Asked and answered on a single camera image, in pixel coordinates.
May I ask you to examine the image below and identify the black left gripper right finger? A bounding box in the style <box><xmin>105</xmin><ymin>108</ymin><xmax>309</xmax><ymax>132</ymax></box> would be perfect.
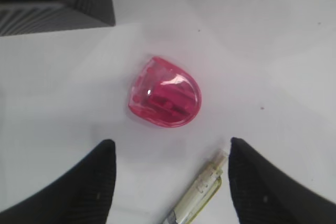
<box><xmin>228</xmin><ymin>137</ymin><xmax>335</xmax><ymax>223</ymax></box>

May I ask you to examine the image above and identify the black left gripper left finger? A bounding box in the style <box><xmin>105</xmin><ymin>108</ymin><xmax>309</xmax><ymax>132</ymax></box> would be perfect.
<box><xmin>1</xmin><ymin>140</ymin><xmax>116</xmax><ymax>223</ymax></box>

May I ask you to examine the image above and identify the pink pencil sharpener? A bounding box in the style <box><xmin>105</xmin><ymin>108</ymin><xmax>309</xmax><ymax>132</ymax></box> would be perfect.
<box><xmin>128</xmin><ymin>56</ymin><xmax>202</xmax><ymax>127</ymax></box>

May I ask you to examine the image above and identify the cream grip pen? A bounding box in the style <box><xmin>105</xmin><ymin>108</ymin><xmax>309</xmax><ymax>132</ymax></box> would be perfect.
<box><xmin>161</xmin><ymin>150</ymin><xmax>228</xmax><ymax>224</ymax></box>

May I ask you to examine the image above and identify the black mesh pen holder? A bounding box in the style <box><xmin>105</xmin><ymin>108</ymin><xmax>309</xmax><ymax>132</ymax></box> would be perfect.
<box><xmin>1</xmin><ymin>0</ymin><xmax>116</xmax><ymax>37</ymax></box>

